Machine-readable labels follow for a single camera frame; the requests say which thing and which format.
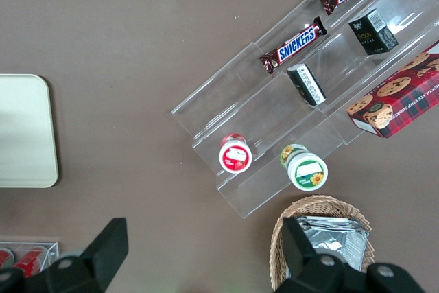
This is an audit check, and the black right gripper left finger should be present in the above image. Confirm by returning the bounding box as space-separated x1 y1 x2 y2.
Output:
0 217 130 293

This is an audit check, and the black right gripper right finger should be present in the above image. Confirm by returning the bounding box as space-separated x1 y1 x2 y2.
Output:
273 216 423 293

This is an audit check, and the tan wicker basket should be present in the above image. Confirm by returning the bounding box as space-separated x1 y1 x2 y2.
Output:
269 195 377 293

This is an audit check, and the white rectangular plastic tray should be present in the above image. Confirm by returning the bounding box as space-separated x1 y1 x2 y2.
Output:
0 73 59 189

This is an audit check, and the silver foil packet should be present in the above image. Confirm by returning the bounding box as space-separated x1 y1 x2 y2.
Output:
295 215 370 273

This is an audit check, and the clear acrylic box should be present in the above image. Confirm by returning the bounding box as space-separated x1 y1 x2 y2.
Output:
0 241 60 273

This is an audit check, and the red drink can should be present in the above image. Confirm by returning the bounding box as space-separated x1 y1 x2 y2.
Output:
12 246 48 275
0 249 15 270

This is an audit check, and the green lid sunflower cup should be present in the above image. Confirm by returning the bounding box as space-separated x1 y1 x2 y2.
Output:
280 143 329 192

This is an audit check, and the red lid yogurt cup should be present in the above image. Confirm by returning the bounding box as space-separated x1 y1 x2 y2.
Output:
218 132 254 174

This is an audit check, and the clear acrylic stepped display stand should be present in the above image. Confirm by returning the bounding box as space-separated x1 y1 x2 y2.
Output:
171 0 439 220

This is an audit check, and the small black carton box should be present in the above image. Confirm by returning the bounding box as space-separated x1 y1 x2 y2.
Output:
348 9 400 56
286 64 327 106

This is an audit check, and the red tartan cookie box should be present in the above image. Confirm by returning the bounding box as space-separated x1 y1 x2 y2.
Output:
345 40 439 139

